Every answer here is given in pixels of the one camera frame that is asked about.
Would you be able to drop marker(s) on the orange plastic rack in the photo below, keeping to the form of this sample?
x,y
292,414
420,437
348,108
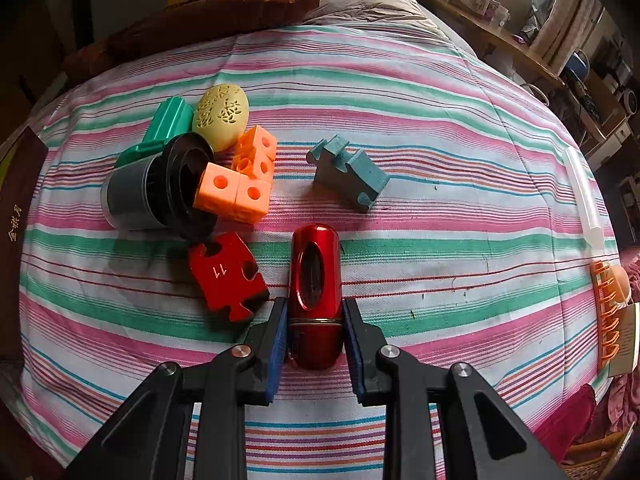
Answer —
x,y
602,305

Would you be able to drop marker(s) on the wicker basket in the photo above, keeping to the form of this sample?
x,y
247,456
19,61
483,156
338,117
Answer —
x,y
595,455

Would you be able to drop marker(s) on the dark red cloth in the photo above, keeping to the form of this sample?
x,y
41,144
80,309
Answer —
x,y
565,420

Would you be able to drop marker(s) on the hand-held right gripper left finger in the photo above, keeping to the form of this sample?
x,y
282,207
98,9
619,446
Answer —
x,y
277,356

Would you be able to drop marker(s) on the red metallic capsule case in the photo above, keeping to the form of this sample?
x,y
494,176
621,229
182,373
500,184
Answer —
x,y
316,341

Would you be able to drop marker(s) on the blue puzzle block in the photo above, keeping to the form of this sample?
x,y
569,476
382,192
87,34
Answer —
x,y
361,175

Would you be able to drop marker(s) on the black and grey cylinder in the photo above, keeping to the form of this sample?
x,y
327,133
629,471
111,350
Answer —
x,y
130,195

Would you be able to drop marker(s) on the green plastic spool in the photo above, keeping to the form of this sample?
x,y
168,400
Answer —
x,y
167,122

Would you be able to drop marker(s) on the red puzzle block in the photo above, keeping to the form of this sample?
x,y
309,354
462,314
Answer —
x,y
220,285

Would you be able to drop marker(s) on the brown box with gold lettering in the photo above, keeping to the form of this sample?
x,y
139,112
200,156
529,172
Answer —
x,y
20,240

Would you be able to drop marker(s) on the yellow perforated egg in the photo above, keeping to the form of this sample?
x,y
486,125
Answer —
x,y
220,110

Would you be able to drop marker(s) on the striped bed sheet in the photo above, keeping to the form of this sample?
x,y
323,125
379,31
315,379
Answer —
x,y
450,210

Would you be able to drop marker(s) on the beige quilt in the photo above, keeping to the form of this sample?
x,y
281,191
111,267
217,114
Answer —
x,y
380,10

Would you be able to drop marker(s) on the wooden desk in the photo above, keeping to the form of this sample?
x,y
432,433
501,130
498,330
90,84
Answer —
x,y
500,40

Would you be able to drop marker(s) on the orange snap cube block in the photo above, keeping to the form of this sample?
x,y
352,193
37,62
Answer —
x,y
220,187

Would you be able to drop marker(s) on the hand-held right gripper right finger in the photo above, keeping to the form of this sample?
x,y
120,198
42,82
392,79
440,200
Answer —
x,y
354,356

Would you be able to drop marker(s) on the translucent plastic tube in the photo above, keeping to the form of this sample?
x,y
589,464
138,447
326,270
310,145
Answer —
x,y
585,195

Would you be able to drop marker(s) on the brown blanket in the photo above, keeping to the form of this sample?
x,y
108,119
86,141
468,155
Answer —
x,y
200,20

